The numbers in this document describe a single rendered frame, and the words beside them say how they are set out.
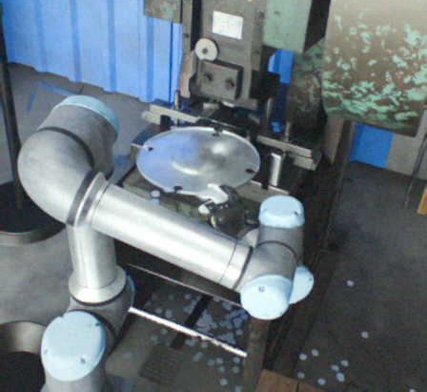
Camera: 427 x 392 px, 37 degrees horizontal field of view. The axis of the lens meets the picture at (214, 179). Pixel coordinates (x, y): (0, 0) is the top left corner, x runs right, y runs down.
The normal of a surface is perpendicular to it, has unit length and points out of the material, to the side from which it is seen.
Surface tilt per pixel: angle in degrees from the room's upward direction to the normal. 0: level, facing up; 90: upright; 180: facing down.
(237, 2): 90
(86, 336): 7
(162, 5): 90
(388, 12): 95
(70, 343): 7
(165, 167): 3
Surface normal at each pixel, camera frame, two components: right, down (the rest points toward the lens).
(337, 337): 0.07, -0.80
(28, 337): 0.00, -0.08
